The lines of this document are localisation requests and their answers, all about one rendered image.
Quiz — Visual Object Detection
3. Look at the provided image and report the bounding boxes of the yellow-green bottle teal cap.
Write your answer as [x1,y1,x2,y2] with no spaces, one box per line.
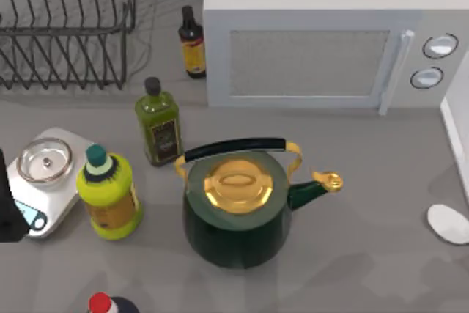
[75,144,144,241]

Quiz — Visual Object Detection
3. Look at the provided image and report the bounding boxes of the green and gold kettle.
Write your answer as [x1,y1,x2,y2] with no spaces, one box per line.
[174,137,344,270]

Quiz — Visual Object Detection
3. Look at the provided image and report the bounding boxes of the green oil bottle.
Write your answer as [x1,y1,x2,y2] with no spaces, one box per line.
[134,76,184,168]

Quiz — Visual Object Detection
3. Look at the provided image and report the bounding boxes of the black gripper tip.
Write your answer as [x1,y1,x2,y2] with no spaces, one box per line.
[0,148,29,243]

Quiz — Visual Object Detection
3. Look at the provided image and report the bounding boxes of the white kitchen scale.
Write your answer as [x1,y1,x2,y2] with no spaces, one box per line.
[6,127,97,240]

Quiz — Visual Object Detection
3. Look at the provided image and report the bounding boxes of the microwave knob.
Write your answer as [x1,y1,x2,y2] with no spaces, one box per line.
[421,32,459,59]
[409,66,446,89]

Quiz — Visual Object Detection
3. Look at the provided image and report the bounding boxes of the dark brown sauce bottle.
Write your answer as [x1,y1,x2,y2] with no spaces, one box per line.
[177,5,207,80]

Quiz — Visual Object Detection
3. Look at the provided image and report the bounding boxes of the dark wire dish rack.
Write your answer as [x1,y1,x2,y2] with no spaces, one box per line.
[0,0,139,91]

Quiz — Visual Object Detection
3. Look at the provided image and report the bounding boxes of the microwave door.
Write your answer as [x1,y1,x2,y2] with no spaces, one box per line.
[203,10,422,109]

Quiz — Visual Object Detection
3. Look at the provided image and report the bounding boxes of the microwave door handle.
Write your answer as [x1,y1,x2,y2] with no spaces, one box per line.
[377,29,416,117]

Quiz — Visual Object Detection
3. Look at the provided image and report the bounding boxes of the white rounded object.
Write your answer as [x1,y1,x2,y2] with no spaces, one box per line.
[426,204,469,246]

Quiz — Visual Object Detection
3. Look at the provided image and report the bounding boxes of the dark bottle red cap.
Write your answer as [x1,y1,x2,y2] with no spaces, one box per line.
[88,292,141,313]

